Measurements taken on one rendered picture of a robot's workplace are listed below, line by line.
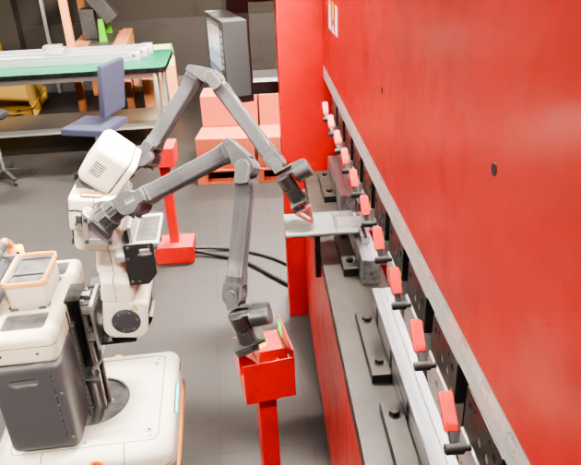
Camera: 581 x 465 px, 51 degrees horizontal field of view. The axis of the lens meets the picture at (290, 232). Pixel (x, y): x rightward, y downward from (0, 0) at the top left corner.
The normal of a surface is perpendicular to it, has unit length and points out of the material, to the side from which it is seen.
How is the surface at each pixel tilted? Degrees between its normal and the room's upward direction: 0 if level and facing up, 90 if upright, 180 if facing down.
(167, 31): 90
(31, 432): 90
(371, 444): 0
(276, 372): 90
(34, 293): 92
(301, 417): 0
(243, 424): 0
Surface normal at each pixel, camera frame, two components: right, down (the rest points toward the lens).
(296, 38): 0.06, 0.45
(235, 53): 0.30, 0.42
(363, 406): -0.04, -0.89
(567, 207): -1.00, 0.06
